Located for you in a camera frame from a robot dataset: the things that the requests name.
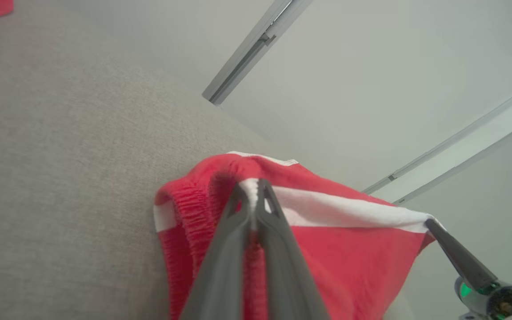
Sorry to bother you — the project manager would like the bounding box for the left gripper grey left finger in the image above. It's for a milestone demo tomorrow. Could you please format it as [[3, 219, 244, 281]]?
[[180, 183, 254, 320]]

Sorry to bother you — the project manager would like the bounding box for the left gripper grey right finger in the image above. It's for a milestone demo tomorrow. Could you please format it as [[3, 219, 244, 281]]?
[[253, 178, 330, 320]]

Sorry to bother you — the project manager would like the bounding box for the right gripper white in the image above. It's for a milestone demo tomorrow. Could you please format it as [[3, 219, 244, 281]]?
[[424, 218, 512, 320]]

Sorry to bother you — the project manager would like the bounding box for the red shorts wide white stripe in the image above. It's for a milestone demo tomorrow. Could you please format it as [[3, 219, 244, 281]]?
[[153, 151, 445, 320]]

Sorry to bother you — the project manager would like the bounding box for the grey fabric sofa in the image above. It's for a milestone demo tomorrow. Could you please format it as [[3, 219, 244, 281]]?
[[0, 0, 414, 320]]

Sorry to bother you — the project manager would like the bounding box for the aluminium wall rail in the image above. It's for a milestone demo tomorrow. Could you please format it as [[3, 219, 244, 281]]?
[[362, 79, 512, 206]]

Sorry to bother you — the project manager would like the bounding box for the aluminium wall profile post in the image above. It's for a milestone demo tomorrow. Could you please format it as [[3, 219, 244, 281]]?
[[202, 0, 315, 106]]

